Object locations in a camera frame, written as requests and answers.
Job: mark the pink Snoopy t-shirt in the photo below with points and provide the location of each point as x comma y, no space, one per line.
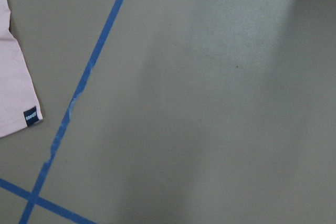
20,107

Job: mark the brown table cover mat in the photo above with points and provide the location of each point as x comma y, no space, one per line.
197,111

